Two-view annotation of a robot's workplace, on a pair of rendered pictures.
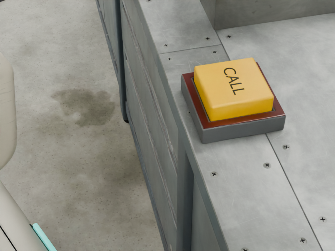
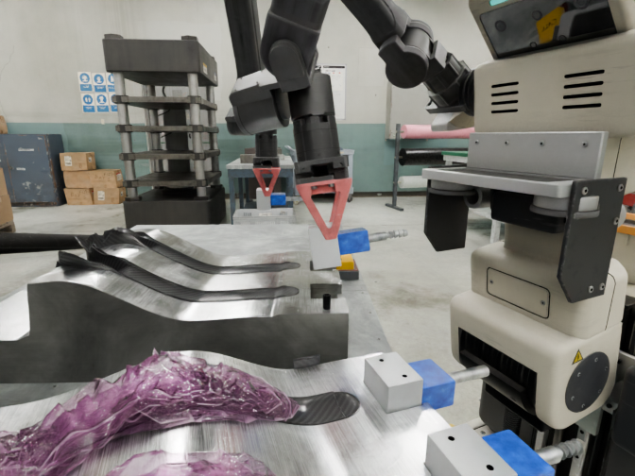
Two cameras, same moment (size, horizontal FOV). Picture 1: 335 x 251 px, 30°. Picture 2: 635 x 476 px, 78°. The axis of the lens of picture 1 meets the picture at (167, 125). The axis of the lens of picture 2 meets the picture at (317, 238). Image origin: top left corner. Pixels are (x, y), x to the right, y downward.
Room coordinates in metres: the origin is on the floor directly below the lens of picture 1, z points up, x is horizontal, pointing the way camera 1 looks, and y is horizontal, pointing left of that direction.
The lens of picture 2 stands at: (1.25, 0.06, 1.10)
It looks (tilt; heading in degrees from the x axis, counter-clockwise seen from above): 15 degrees down; 192
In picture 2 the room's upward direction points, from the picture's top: straight up
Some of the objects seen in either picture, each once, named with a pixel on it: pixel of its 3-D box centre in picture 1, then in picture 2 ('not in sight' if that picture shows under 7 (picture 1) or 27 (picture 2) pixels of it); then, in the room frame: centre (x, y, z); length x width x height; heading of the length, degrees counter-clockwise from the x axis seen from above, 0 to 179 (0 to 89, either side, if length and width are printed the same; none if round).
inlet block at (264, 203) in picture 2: not in sight; (282, 198); (0.26, -0.24, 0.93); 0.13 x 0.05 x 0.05; 107
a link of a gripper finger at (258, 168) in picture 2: not in sight; (266, 178); (0.28, -0.28, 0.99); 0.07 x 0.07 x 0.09; 18
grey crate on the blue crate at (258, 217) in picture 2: not in sight; (265, 219); (-2.38, -1.22, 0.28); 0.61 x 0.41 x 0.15; 107
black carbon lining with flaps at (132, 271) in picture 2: not in sight; (180, 262); (0.76, -0.25, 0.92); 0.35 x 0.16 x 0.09; 103
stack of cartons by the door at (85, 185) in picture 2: not in sight; (94, 178); (-4.30, -4.82, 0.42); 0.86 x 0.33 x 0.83; 107
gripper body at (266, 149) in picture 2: not in sight; (266, 149); (0.27, -0.28, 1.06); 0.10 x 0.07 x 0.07; 18
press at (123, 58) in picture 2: not in sight; (178, 141); (-3.27, -2.64, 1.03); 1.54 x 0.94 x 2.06; 17
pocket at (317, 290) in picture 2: not in sight; (326, 303); (0.76, -0.03, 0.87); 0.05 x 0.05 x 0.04; 13
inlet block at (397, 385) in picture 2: not in sight; (433, 382); (0.89, 0.10, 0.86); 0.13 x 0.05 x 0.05; 120
